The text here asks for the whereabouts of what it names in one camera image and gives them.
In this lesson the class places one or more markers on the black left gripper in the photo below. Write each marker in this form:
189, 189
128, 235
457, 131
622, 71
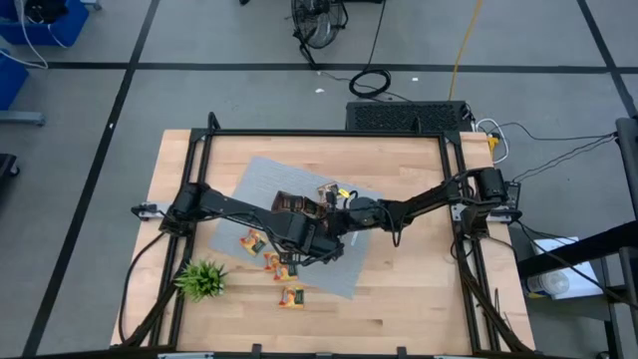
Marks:
319, 247

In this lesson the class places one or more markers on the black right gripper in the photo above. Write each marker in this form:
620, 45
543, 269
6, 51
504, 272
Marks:
364, 214

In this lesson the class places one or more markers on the orange mango tea packet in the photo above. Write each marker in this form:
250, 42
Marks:
292, 297
270, 260
285, 273
253, 243

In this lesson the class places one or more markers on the wooden three-compartment tray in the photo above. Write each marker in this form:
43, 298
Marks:
284, 202

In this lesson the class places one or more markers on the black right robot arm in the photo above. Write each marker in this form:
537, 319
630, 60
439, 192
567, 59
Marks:
433, 197

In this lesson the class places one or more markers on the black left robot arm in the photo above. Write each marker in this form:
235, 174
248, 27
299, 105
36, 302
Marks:
224, 204

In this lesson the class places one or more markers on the white label strip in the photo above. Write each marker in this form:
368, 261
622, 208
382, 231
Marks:
354, 239

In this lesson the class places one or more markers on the grey ribbed mat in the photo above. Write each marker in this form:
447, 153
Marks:
264, 179

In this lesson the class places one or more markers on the black perforated computer case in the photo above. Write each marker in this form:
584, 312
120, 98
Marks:
404, 117

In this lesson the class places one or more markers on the spiky green artificial plant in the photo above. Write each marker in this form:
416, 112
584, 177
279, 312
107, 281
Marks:
199, 280

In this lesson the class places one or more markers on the yellow connector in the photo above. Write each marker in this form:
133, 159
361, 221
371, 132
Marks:
492, 143

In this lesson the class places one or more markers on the black floor fan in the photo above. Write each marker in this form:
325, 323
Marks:
316, 22

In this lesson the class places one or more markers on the black power adapter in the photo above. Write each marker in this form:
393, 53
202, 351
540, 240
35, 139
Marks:
513, 192

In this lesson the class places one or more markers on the black metal rack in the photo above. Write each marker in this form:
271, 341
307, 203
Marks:
573, 249

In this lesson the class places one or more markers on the white box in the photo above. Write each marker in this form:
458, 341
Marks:
578, 286

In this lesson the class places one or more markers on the large blue storage bin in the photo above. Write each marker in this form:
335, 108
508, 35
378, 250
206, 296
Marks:
70, 27

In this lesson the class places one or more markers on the black chair base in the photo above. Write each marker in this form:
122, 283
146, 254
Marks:
6, 169

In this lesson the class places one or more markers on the grey metal foot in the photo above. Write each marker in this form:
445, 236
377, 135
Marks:
20, 118

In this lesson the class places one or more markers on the small blue storage bin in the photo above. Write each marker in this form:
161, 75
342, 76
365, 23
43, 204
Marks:
10, 82

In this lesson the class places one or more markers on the black device in bin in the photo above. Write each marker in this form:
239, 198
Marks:
45, 10

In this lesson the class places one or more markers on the black aluminium table frame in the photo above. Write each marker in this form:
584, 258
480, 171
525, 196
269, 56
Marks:
324, 133

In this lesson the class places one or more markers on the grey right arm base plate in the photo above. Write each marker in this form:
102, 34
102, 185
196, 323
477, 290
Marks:
501, 215

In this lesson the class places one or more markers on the grey left arm base plate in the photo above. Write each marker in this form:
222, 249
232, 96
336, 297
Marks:
149, 209

